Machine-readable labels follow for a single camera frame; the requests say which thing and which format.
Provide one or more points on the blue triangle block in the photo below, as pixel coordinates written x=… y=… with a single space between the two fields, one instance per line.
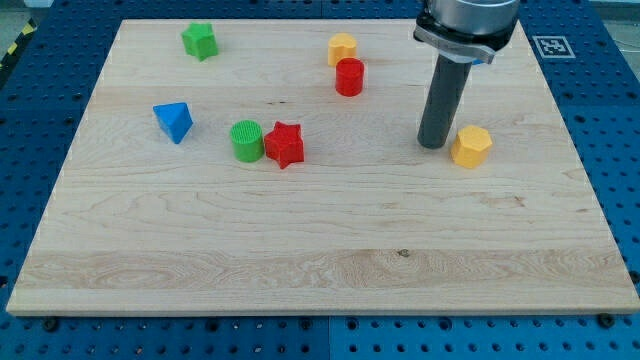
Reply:
x=174 y=120

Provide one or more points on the wooden board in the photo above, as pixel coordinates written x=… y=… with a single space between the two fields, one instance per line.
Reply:
x=369 y=223

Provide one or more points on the red star block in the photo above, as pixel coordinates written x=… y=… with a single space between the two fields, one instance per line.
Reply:
x=285 y=144

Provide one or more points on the green star block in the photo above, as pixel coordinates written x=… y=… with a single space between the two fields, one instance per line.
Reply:
x=199 y=41

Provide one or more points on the yellow hexagon block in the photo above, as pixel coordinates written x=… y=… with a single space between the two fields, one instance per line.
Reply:
x=471 y=146

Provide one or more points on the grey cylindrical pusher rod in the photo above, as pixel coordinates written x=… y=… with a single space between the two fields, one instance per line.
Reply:
x=445 y=92

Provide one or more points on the green cylinder block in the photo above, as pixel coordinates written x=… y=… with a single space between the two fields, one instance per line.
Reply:
x=247 y=141

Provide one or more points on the white fiducial marker tag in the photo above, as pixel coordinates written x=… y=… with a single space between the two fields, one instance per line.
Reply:
x=553 y=47

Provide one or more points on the red cylinder block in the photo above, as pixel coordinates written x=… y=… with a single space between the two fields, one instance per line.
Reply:
x=349 y=77

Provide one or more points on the black yellow hazard tape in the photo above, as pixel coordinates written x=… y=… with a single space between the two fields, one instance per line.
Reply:
x=18 y=46

